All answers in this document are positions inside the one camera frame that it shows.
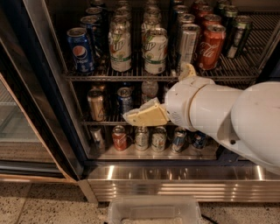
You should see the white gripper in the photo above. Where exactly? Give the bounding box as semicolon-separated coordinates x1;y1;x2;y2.
122;63;214;131

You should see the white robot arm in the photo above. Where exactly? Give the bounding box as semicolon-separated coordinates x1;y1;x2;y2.
123;63;280;174

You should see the white can bottom centre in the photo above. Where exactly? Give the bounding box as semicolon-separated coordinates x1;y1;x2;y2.
151;126;167;152

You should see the white can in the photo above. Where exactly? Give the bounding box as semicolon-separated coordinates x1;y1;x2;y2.
151;126;167;152
135;126;149;151

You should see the blue can middle shelf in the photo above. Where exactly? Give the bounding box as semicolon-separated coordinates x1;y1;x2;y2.
117;87;133;114

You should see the blue silver can bottom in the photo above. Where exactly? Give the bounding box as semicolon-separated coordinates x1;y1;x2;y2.
171;127;187;153

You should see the white can bottom left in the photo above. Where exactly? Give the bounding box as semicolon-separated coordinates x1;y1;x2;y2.
135;126;149;151

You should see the blue Pepsi can bottom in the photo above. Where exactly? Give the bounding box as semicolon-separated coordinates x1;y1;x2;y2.
192;131;207;150

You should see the blue pepsi can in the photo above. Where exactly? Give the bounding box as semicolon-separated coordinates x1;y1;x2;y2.
192;131;207;150
66;27;95;74

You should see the front red Coca-Cola can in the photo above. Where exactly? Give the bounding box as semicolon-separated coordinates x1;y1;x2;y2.
197;24;226;70

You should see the red coca-cola can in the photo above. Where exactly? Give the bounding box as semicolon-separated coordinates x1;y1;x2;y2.
202;14;221;28
197;24;226;70

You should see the front silver slim can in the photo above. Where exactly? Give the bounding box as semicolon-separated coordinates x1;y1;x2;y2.
176;24;200;74

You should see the silver slim can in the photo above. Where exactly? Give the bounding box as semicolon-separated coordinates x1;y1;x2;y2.
176;24;200;74
177;13;195;26

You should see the red can bottom shelf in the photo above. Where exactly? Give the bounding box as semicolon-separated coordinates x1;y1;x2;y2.
112;125;127;151

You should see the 7up can row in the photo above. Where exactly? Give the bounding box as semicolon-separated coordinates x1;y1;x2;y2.
141;18;161;34
115;8;131;20

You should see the gold can middle shelf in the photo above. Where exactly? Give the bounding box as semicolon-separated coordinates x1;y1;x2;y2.
87;89;106;122

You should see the silver can bottom far left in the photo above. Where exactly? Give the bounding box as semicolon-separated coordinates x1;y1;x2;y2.
89;125;105;151

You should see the front blue Pepsi can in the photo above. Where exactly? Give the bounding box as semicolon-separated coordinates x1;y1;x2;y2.
66;27;95;74

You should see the dark green can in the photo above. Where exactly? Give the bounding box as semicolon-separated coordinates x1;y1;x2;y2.
222;5;238;28
226;16;253;59

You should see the front dark green can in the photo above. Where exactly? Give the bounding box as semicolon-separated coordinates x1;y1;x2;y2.
226;16;253;59

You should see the open glass fridge door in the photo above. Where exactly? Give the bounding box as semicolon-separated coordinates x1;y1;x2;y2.
0;0;85;182

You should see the clear water bottle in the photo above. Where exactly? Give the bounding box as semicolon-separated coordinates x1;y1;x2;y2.
141;80;158;103

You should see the clear plastic bin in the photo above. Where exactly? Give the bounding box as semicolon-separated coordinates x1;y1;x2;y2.
108;195;202;224

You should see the middle wire shelf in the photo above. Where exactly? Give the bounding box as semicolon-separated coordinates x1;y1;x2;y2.
80;81;176;127

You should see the wire shelf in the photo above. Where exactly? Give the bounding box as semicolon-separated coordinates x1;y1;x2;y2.
80;81;176;127
66;10;280;84

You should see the top wire shelf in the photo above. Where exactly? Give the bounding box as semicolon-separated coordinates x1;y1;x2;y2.
66;10;280;84

